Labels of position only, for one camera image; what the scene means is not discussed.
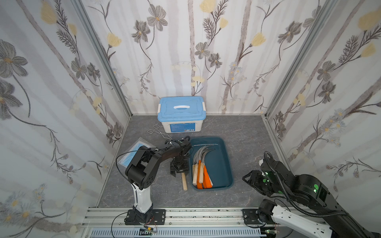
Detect orange handle sickle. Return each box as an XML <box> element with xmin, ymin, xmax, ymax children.
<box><xmin>203</xmin><ymin>166</ymin><xmax>212</xmax><ymax>188</ymax></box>
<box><xmin>196</xmin><ymin>146</ymin><xmax>206</xmax><ymax>189</ymax></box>

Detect wooden handle sickle group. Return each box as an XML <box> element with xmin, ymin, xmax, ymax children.
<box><xmin>192</xmin><ymin>146</ymin><xmax>205</xmax><ymax>179</ymax></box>

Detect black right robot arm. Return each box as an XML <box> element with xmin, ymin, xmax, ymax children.
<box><xmin>242</xmin><ymin>153</ymin><xmax>381</xmax><ymax>238</ymax></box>

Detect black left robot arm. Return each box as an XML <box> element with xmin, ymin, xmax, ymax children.
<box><xmin>125</xmin><ymin>136</ymin><xmax>191</xmax><ymax>225</ymax></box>

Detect teal plastic storage bin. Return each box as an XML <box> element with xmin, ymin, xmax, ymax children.
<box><xmin>189</xmin><ymin>136</ymin><xmax>234</xmax><ymax>191</ymax></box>

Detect white storage box blue lid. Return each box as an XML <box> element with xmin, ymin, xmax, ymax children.
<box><xmin>157</xmin><ymin>96</ymin><xmax>206</xmax><ymax>133</ymax></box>

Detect bagged blue face masks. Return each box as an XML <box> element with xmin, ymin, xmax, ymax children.
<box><xmin>117</xmin><ymin>137</ymin><xmax>154</xmax><ymax>168</ymax></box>

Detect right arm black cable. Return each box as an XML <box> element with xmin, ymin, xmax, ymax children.
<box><xmin>243</xmin><ymin>151</ymin><xmax>347</xmax><ymax>238</ymax></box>

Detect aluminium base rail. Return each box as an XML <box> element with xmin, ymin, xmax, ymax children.
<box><xmin>80</xmin><ymin>205</ymin><xmax>332</xmax><ymax>238</ymax></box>

